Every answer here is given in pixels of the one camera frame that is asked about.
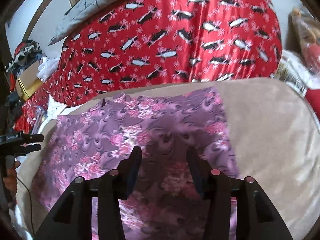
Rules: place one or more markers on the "person left hand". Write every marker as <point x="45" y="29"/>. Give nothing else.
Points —
<point x="10" y="181"/>

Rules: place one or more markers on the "pile of dark clothes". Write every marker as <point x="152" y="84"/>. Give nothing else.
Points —
<point x="26" y="53"/>

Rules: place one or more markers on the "white paper sheet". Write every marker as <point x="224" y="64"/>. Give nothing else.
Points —
<point x="54" y="108"/>

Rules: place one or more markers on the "stuffed toy in plastic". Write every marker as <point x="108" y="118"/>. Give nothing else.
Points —
<point x="307" y="31"/>

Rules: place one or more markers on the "white crumpled cloth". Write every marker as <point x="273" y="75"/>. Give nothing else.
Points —
<point x="47" y="67"/>

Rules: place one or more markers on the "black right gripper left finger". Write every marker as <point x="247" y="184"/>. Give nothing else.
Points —
<point x="71" y="216"/>

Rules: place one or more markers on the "purple floral cloth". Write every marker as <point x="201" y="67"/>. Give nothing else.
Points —
<point x="164" y="204"/>

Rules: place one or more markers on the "red penguin print blanket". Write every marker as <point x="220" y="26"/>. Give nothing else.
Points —
<point x="210" y="40"/>

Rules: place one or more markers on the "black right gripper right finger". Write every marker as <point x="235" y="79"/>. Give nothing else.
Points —
<point x="256" y="215"/>

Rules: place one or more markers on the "cardboard box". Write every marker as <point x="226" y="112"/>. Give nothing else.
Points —
<point x="27" y="82"/>

